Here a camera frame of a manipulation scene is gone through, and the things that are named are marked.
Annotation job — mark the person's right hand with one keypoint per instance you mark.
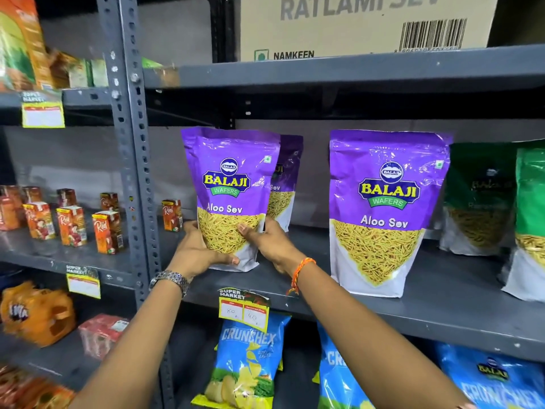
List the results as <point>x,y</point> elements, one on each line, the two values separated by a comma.
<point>276,247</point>

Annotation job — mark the person's left hand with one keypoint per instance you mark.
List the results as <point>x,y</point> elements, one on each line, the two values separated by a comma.
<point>187,255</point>

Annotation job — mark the person's left thumb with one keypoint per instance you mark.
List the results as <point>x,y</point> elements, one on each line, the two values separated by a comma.
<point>223,259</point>

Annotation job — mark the person's right thumb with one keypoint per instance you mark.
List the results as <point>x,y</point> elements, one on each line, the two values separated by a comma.
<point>251,235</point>

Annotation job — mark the purple snack packet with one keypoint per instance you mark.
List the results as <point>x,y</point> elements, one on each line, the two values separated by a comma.
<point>287,178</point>
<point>232,178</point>
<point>383,208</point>

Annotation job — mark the person's right forearm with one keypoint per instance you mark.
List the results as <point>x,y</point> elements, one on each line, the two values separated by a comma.
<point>366,345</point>

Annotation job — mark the person's left forearm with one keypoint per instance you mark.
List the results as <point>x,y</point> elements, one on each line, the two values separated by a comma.
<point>136,349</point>

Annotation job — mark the silver metal wristwatch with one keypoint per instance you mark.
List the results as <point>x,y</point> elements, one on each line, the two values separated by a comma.
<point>172,279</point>

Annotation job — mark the yellow shelf price label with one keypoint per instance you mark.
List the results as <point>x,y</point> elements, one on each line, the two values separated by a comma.
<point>42,112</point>
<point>84,283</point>
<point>243,310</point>

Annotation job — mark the blue chips packet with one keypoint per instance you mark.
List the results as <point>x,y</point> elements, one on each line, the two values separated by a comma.
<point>245,362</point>
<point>498,379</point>
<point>338,379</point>

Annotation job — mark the red wrapped drink pack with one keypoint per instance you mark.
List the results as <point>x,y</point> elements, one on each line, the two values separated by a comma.
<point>102,334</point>

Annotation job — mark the row of small juice cartons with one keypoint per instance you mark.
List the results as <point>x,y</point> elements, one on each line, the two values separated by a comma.
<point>72,225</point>

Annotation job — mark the grey metal shelf rack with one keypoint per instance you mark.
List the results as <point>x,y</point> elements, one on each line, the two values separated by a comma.
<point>127,123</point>

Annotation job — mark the orange wrapped drink pack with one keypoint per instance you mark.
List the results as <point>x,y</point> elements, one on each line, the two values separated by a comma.
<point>36,313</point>

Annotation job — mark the small green packet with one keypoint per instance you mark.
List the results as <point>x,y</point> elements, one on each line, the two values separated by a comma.
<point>151,63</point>

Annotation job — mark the brown cardboard carton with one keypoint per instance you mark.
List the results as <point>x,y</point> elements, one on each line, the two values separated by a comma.
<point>340,33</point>

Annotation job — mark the small pale green box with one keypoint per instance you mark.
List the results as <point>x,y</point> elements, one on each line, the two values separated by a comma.
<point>100,73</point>
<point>81,73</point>

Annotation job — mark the green snack packet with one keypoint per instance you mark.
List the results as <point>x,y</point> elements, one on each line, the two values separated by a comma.
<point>528,234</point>
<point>479,200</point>

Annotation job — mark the orange snack packets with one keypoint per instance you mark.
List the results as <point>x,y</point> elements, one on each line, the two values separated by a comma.
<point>30,389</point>

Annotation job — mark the small brown box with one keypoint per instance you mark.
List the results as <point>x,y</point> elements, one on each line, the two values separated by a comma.
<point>59,70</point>

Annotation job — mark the large orange juice box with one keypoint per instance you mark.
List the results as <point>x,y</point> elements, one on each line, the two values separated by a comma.
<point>23,42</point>

